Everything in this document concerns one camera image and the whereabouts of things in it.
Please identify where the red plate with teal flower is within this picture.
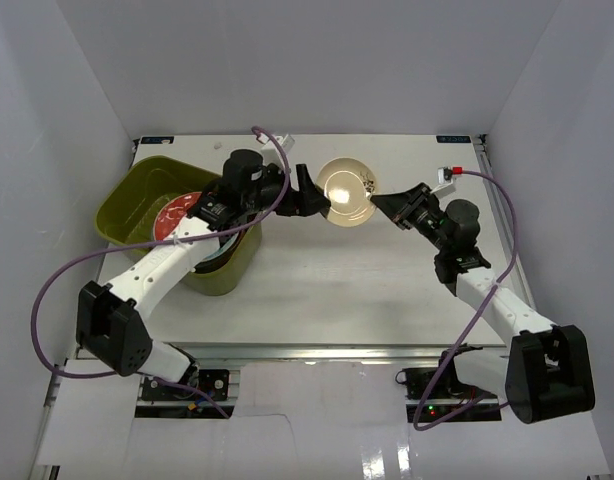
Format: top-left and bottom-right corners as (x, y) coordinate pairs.
(152, 192), (201, 241)

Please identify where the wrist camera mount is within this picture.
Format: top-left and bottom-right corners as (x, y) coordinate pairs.
(431, 167), (463, 198)
(257, 133), (295, 152)

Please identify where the cream plate with black marks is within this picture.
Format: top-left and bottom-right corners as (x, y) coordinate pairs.
(316, 157), (378, 228)

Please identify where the green plastic bin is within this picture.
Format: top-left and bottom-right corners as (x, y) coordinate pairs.
(94, 156), (262, 296)

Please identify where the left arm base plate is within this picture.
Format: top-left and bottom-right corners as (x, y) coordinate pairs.
(136, 367), (231, 407)

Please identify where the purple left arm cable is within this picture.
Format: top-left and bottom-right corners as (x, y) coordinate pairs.
(30, 124), (292, 419)

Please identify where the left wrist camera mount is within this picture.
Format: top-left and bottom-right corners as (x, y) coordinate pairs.
(257, 133), (295, 152)

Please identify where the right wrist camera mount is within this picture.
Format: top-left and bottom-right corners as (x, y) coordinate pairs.
(431, 167), (463, 198)

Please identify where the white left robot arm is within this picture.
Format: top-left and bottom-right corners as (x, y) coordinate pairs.
(76, 149), (331, 399)

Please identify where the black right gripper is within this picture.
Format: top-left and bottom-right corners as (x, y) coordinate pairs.
(372, 184), (452, 254)

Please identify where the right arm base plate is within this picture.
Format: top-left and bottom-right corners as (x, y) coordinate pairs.
(394, 367), (502, 424)

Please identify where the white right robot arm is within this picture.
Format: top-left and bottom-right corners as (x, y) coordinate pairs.
(371, 183), (596, 424)

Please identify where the teal blue plate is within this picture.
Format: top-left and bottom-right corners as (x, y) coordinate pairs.
(202, 229), (248, 263)

